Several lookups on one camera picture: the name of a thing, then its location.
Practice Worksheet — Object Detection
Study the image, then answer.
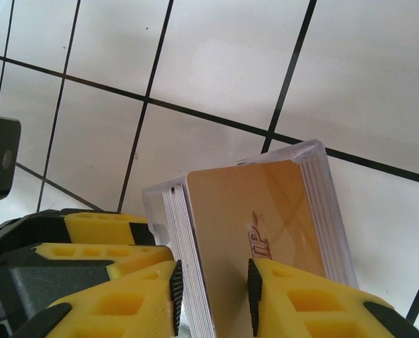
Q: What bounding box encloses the gold card stack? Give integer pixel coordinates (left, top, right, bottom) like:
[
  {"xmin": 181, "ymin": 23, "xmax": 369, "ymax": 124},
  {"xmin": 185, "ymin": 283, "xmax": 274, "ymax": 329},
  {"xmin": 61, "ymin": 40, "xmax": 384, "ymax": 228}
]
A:
[{"xmin": 162, "ymin": 158, "xmax": 339, "ymax": 338}]

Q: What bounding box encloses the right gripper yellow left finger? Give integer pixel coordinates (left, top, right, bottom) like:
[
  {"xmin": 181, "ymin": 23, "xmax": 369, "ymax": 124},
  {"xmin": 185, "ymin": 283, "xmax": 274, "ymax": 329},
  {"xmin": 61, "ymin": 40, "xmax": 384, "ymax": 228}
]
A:
[{"xmin": 15, "ymin": 259, "xmax": 185, "ymax": 338}]

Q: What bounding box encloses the gold VIP card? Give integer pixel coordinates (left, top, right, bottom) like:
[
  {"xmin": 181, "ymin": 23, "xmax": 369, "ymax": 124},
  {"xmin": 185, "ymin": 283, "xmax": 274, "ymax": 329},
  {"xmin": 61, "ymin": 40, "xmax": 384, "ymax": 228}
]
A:
[{"xmin": 186, "ymin": 158, "xmax": 328, "ymax": 335}]

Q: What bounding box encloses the clear acrylic card box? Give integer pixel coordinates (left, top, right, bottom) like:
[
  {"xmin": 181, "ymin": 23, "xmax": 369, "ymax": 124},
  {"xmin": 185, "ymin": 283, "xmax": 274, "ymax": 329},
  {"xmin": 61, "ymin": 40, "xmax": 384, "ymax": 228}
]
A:
[{"xmin": 142, "ymin": 139, "xmax": 360, "ymax": 293}]

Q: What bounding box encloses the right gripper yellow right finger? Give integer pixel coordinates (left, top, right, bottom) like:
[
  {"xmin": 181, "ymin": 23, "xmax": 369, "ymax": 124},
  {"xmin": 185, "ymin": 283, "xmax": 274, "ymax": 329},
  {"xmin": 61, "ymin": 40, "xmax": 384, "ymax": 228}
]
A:
[{"xmin": 246, "ymin": 258, "xmax": 419, "ymax": 338}]

